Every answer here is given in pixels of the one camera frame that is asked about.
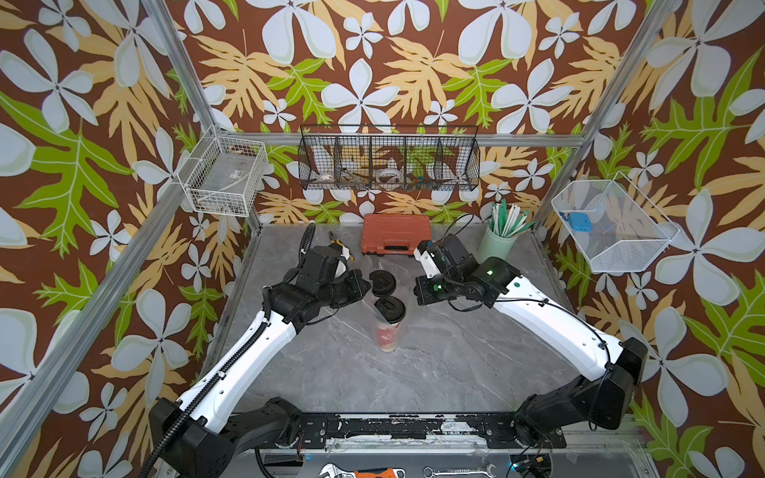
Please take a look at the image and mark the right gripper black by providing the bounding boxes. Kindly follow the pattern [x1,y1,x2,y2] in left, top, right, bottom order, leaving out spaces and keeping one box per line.
[407,275,463,305]

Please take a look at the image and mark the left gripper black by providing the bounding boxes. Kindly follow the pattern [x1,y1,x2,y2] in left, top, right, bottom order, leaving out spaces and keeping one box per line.
[315,269,371,309]

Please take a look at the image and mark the red cup black lid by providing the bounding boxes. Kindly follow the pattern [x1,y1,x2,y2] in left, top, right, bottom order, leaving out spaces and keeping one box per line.
[370,269,396,298]
[373,296,406,352]

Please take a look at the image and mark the clear plastic carrier bag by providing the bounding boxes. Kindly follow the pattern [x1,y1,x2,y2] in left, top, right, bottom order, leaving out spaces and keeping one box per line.
[363,269,406,353]

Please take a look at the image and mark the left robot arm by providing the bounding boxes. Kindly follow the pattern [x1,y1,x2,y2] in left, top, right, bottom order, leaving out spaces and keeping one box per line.
[139,224,372,477]

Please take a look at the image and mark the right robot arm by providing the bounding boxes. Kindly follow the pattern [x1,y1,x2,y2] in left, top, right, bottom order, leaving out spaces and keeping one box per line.
[414,234,647,444]

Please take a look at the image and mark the red plastic tool case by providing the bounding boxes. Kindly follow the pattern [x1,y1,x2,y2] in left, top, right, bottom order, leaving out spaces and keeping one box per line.
[361,213,432,257]

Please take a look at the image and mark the white green straws bundle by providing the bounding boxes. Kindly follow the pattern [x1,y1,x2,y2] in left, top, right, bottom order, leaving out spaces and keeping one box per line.
[489,200,534,239]

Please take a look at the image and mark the blue object in basket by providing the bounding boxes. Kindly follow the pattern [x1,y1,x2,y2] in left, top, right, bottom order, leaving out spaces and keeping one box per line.
[567,212,594,233]

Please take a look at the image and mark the white mesh basket right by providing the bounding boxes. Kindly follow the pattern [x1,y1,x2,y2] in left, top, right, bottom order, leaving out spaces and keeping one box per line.
[552,173,681,274]

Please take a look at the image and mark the silver combination wrench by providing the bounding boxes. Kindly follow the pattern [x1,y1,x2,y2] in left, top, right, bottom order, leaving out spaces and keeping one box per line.
[422,463,496,478]

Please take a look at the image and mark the yellow handled pliers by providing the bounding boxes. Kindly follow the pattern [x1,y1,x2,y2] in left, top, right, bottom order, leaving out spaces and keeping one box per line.
[329,231,355,261]

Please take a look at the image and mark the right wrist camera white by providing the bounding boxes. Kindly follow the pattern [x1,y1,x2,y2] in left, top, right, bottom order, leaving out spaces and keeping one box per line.
[414,240,440,279]

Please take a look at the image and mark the black wire basket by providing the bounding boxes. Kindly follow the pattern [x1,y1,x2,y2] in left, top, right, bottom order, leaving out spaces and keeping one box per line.
[296,123,481,191]

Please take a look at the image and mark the white wire basket left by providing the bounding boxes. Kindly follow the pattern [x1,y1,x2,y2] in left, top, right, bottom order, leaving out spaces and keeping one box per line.
[178,129,269,217]

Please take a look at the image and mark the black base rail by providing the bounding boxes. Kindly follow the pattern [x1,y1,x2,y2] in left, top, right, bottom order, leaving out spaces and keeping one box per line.
[275,411,567,449]

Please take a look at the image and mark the adjustable wrench orange handle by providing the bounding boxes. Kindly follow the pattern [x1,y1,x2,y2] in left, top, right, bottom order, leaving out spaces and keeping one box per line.
[319,463,406,478]

